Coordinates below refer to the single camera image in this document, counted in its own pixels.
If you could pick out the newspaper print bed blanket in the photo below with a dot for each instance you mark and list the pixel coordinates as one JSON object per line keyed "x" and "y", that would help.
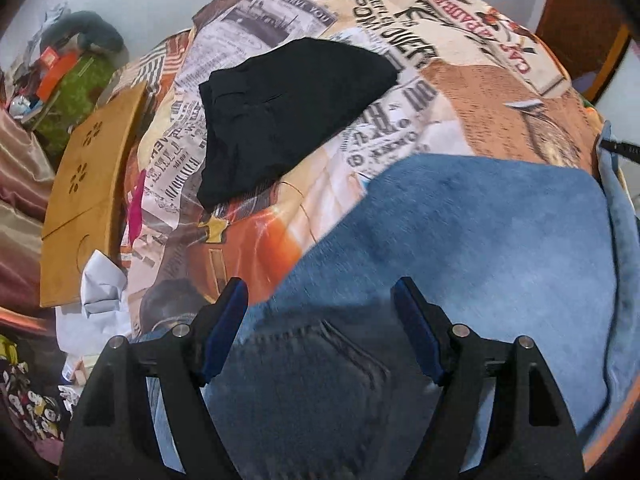
{"x": 322, "y": 149}

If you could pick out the striped pink curtain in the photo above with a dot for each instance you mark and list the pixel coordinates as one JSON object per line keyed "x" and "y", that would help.
{"x": 26, "y": 184}

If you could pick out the blue denim jeans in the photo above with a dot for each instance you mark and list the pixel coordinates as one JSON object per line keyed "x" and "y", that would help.
{"x": 321, "y": 381}

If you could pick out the green patterned storage box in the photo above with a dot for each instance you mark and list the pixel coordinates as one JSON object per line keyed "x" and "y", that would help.
{"x": 72, "y": 100}

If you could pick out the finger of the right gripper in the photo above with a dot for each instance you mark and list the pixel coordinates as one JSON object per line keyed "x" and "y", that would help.
{"x": 624, "y": 149}

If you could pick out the orange box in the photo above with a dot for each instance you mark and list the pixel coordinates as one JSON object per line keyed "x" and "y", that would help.
{"x": 55, "y": 67}

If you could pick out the brown wooden door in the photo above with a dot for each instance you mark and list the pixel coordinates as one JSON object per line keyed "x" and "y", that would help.
{"x": 589, "y": 38}

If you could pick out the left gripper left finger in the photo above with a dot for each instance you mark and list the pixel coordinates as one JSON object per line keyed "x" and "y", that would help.
{"x": 112, "y": 434}

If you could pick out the black folded garment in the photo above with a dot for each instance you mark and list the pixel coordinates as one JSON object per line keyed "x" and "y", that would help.
{"x": 267, "y": 114}

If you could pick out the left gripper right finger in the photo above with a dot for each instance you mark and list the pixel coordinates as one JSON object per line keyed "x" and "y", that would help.
{"x": 500, "y": 415}

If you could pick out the white crumpled cloth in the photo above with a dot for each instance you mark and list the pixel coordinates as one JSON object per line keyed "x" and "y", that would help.
{"x": 102, "y": 312}

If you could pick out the wooden lap desk board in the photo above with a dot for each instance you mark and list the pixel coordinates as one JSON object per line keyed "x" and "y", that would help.
{"x": 84, "y": 212}

